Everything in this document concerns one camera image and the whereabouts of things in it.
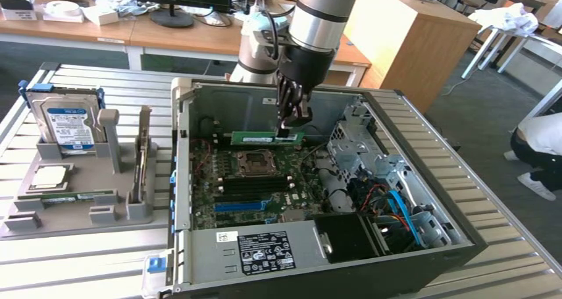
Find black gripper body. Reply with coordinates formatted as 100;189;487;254
276;44;336;94

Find green RAM stick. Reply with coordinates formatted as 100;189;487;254
229;130;307;146
16;190;116;205

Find black RAM slots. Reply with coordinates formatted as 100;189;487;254
216;175;296;196

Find CPU socket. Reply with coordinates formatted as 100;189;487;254
235;150;280;177

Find silver disk bay cage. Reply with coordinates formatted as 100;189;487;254
327;101;422;194

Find wooden cabinet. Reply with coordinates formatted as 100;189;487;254
343;0;483;115

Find green motherboard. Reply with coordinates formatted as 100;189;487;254
188;137;335;231

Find open black PC case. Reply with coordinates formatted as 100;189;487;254
143;76;488;299

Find blue expansion slot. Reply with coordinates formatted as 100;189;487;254
213;198;272;213

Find graphics card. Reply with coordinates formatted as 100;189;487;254
129;105;153;204

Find wooden desk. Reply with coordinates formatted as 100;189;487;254
0;0;374;79

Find black fan shroud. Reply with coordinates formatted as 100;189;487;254
312;212;392;263

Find grey power supply unit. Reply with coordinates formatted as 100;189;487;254
176;222;335;288

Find white table with crumpled cloth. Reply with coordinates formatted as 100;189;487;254
460;3;562;80

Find hard disk with blue caddy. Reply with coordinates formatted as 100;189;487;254
17;80;107;156

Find grey parts rack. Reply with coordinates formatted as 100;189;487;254
0;105;165;238

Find person in white shirt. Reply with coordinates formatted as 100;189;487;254
502;111;562;201

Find white round device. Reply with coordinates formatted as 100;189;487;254
43;1;84;23

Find silver CPU chip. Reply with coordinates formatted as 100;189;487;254
25;163;79;193

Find white cardboard box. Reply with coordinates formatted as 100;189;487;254
0;0;36;21

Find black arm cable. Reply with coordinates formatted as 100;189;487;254
261;10;293;63

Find blue SATA wire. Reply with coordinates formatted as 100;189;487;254
387;188;427;249

